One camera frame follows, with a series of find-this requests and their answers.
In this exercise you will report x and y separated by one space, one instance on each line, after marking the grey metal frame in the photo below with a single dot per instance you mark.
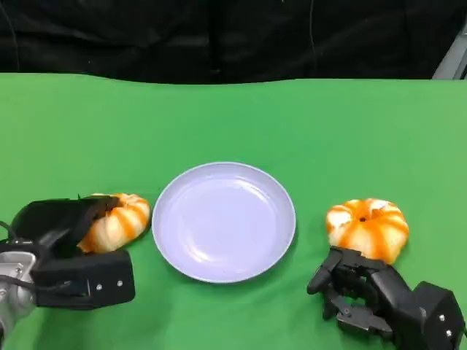
454 60

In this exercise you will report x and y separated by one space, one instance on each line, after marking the green table cloth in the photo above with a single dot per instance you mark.
233 124

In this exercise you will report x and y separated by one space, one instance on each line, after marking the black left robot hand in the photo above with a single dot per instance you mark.
47 218

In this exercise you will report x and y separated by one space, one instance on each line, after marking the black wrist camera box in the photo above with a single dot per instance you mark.
438 313
102 273

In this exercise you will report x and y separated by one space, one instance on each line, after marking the black backdrop curtain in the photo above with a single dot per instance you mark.
219 36

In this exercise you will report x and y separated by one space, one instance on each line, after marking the lilac plate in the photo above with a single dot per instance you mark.
224 222

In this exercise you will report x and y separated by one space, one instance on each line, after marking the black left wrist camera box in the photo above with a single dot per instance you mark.
102 273

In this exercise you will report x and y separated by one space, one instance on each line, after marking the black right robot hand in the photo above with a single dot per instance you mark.
390 295

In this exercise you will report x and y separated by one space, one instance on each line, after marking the orange and white bread roll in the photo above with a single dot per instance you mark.
368 229
120 226

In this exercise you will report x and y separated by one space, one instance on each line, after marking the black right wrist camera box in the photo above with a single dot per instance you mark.
438 313

